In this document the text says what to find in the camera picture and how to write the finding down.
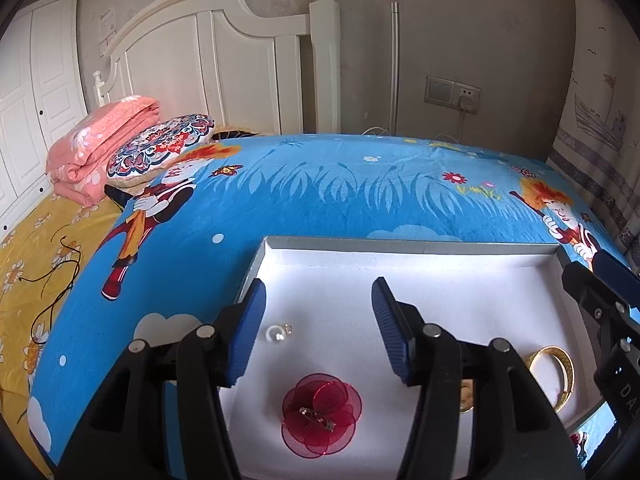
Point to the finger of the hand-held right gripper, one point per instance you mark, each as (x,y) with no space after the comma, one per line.
(610,266)
(590,287)

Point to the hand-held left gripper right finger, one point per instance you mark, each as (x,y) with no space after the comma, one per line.
(395,330)

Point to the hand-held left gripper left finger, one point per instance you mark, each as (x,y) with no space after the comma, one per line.
(247,330)

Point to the wide gold bangle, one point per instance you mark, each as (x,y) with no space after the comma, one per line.
(567,370)

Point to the white shallow cardboard box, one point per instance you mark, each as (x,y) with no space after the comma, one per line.
(325,280)

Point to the pearl earring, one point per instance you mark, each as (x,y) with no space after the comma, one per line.
(273,333)

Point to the red flower brooch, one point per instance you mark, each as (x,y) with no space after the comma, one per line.
(300,435)

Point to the ship-print curtain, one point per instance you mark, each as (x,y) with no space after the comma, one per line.
(600,110)

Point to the blue printed blanket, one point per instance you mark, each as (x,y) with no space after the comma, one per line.
(325,185)

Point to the patterned round-print pillow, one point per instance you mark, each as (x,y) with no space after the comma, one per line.
(160,145)

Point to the white plug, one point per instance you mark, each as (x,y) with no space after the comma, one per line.
(468,104)

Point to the yellow floral bedsheet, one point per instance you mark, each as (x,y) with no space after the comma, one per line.
(30,240)

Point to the pink folded quilt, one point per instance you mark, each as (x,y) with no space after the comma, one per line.
(100,130)

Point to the metal pole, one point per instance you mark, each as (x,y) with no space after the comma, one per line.
(394,60)

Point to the white wooden headboard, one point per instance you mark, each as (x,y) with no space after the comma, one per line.
(240,60)

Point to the white wardrobe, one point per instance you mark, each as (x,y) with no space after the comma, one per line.
(30,85)

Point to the grey wall socket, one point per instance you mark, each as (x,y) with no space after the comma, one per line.
(469,91)

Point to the grey wall switch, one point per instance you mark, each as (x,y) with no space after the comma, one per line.
(440,90)

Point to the white wall notice paper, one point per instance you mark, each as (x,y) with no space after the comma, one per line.
(106,30)

